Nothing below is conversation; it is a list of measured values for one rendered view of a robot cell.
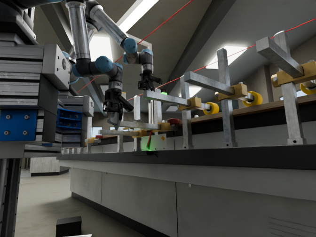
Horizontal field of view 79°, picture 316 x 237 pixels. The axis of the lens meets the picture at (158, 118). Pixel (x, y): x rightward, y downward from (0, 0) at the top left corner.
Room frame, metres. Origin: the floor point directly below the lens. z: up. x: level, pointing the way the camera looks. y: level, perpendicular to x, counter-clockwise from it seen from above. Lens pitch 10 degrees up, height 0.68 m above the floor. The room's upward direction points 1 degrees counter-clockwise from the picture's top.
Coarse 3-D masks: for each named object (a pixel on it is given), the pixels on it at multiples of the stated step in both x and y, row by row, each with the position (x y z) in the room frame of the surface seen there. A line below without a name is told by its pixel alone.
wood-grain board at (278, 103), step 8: (304, 96) 0.75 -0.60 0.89; (312, 96) 0.73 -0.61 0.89; (264, 104) 0.87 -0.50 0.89; (272, 104) 0.84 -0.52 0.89; (280, 104) 0.82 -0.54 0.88; (304, 104) 0.79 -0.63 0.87; (240, 112) 0.96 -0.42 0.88; (248, 112) 0.94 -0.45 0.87; (256, 112) 0.94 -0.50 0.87; (192, 120) 1.20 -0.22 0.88; (200, 120) 1.15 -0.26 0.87; (208, 120) 1.15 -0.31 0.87; (104, 136) 2.21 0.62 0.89; (112, 136) 2.06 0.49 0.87
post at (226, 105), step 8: (224, 48) 0.85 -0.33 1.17; (224, 56) 0.84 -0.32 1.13; (224, 64) 0.84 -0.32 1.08; (224, 72) 0.84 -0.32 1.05; (224, 80) 0.84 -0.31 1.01; (224, 104) 0.85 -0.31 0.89; (224, 112) 0.85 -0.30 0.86; (232, 112) 0.86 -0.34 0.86; (224, 120) 0.86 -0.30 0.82; (232, 120) 0.85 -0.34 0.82; (224, 128) 0.86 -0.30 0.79; (232, 128) 0.85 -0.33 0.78; (224, 136) 0.86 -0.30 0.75; (232, 136) 0.84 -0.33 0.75
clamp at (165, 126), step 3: (159, 123) 1.19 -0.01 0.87; (162, 123) 1.17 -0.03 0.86; (165, 123) 1.16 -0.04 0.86; (168, 123) 1.18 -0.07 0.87; (162, 126) 1.17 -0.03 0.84; (165, 126) 1.16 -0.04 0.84; (168, 126) 1.18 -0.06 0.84; (153, 129) 1.24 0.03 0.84; (159, 129) 1.19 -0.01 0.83; (162, 129) 1.17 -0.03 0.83; (165, 129) 1.16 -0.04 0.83; (168, 129) 1.18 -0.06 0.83; (153, 132) 1.27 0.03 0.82
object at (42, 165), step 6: (36, 162) 6.78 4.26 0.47; (42, 162) 6.82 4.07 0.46; (48, 162) 6.86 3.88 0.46; (54, 162) 6.89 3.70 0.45; (30, 168) 6.74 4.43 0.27; (36, 168) 6.78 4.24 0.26; (42, 168) 6.82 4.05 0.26; (48, 168) 6.86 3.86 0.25; (54, 168) 6.90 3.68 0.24; (60, 168) 7.01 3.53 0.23; (66, 168) 7.83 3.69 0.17; (36, 174) 6.82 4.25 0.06; (42, 174) 6.86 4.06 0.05; (48, 174) 6.90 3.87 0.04; (54, 174) 6.94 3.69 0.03; (60, 174) 7.20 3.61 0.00
